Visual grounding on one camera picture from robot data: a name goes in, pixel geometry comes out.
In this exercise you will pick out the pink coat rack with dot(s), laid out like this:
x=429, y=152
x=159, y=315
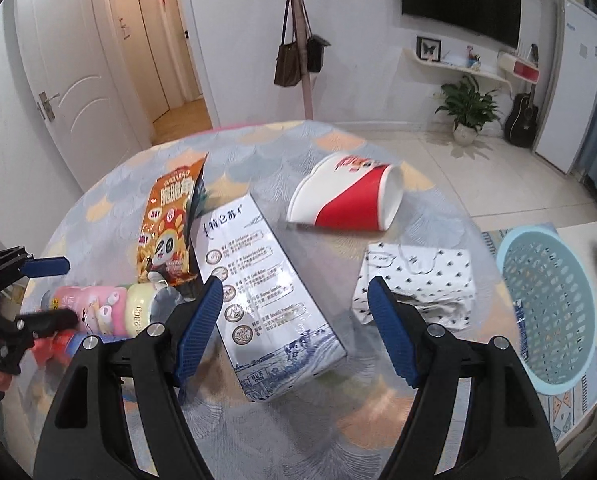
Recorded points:
x=308, y=95

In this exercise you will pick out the white dotted paper bag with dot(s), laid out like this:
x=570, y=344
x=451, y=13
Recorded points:
x=428, y=270

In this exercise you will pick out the potted green plant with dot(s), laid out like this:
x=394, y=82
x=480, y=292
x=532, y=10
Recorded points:
x=466, y=105

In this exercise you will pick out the pink yellow drink bottle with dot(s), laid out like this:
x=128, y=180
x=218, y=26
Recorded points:
x=103, y=305

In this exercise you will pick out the black shoulder bag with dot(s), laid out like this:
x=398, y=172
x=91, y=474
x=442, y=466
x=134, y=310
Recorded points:
x=317, y=55

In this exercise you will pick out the white hallway door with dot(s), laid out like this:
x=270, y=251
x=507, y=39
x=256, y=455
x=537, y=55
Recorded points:
x=178, y=60

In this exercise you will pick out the white blue printed carton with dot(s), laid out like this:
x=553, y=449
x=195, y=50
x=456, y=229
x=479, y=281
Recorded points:
x=273, y=290

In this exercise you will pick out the red blue packet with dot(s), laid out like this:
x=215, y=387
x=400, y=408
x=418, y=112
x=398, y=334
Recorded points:
x=53, y=352

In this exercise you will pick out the framed butterfly picture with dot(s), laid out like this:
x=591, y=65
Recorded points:
x=429, y=50

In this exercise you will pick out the black acoustic guitar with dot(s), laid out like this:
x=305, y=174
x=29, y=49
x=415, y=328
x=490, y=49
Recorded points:
x=520, y=120

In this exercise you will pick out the light blue plastic basket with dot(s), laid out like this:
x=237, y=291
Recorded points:
x=548, y=310

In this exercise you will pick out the brown tote bag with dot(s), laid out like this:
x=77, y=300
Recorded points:
x=288, y=67

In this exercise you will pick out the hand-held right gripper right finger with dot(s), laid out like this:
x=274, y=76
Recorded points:
x=393, y=332

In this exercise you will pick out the white standing air conditioner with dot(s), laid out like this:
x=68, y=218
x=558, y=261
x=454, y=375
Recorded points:
x=568, y=85

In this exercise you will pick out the red white paper bucket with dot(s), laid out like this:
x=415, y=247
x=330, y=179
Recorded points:
x=348, y=200

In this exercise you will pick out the white red wall box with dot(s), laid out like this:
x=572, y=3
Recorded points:
x=523, y=71

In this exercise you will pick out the white curved wall shelf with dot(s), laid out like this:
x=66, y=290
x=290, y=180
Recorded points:
x=458, y=67

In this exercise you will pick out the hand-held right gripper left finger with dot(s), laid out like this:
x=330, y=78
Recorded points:
x=201, y=327

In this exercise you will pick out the scale pattern tablecloth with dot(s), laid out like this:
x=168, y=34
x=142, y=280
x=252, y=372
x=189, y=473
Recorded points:
x=288, y=145

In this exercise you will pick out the white coffee table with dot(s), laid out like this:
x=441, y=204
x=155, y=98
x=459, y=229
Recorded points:
x=585, y=250

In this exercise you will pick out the orange panda snack bag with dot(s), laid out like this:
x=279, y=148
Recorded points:
x=171, y=230

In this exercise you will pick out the white room door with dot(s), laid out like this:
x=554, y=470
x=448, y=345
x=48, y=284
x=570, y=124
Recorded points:
x=78, y=60

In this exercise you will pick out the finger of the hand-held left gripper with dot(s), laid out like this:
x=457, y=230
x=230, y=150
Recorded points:
x=48, y=321
x=48, y=266

